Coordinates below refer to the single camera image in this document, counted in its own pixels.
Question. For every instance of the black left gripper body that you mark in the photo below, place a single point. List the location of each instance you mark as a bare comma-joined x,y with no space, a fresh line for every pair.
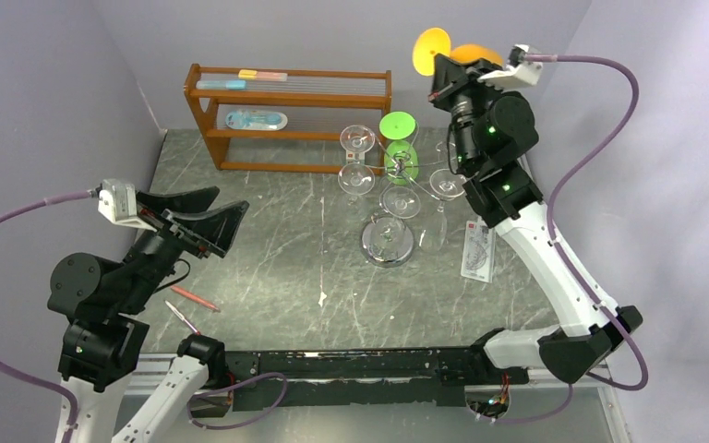
163,224

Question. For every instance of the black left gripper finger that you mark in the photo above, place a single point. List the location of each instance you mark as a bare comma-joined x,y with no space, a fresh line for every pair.
211,232
193,201

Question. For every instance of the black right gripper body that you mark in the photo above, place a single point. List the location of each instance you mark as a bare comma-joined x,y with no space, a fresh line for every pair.
453,89

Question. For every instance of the orange plastic goblet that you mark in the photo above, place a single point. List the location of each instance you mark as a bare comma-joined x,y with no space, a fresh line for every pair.
436,41

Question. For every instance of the green plastic goblet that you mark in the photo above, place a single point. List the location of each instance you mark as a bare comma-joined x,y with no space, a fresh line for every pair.
399,128

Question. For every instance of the clear tall flute glass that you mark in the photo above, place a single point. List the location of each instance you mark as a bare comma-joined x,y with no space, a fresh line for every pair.
445,187

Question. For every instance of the clear stemmed wine glass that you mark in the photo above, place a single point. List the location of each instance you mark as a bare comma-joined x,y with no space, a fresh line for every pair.
357,138

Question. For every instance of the clear wide wine glass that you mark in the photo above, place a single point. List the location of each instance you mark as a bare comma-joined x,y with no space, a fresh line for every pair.
400,201

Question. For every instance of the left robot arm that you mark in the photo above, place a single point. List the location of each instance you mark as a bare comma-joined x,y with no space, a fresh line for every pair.
102,298

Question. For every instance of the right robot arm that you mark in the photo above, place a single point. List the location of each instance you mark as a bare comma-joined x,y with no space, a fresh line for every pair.
492,126

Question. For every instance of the chrome wine glass rack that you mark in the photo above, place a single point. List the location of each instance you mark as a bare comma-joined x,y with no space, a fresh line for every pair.
388,241

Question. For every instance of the red pen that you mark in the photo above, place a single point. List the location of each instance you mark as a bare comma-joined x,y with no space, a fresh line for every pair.
194,298

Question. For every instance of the silver red-tipped pen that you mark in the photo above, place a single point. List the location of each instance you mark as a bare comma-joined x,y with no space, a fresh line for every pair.
181,317

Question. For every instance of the orange wooden shelf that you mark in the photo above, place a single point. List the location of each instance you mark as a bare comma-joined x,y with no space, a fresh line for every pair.
319,104

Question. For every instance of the blue eraser bar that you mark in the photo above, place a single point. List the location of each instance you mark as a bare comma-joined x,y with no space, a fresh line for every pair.
231,84

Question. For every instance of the yellow pink eraser bar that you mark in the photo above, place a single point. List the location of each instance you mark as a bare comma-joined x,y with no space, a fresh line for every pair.
261,75

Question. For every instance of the white packaged ruler card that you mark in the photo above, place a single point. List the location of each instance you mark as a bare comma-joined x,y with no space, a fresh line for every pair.
478,252

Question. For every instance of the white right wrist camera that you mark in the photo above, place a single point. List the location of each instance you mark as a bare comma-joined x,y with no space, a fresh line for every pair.
520,71

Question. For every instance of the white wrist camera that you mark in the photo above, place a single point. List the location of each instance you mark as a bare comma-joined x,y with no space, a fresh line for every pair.
520,71
117,203

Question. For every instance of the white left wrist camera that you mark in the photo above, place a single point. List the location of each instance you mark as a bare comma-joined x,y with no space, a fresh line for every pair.
117,203

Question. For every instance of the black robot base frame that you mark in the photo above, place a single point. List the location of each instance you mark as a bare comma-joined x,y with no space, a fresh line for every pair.
257,380

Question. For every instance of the aluminium side rail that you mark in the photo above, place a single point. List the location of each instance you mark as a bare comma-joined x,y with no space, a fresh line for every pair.
580,341

